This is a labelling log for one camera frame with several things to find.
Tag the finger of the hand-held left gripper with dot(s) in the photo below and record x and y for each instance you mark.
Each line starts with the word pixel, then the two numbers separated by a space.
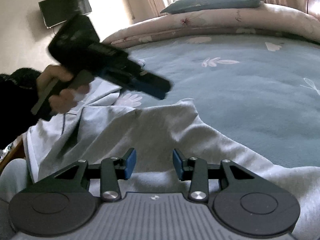
pixel 155 86

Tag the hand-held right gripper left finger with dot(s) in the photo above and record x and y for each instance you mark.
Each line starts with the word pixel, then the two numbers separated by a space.
pixel 131 165

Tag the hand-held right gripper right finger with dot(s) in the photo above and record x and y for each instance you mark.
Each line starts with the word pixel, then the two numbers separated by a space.
pixel 178 165

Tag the grey sweatpants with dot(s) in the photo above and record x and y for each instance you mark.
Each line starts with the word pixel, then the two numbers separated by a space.
pixel 175 135

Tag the person's left hand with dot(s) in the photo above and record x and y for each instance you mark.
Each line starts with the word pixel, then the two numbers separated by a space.
pixel 60 100

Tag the pink floral folded quilt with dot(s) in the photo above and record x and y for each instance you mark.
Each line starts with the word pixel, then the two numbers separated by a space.
pixel 212 25

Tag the pale blue garment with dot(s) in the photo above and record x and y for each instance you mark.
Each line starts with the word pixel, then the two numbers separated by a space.
pixel 50 135

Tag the green pillow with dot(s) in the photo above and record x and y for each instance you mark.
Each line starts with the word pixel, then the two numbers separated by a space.
pixel 215 2

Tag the wooden bedside cabinet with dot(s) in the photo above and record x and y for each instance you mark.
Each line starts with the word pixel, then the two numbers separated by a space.
pixel 13 150

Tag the person's grey trouser leg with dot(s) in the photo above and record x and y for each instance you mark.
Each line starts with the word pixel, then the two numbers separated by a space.
pixel 12 185

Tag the shiny silver wrapper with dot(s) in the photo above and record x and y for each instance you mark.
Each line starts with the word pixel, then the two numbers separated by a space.
pixel 7 152

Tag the black wall television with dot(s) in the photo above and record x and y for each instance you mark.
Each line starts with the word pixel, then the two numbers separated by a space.
pixel 65 8

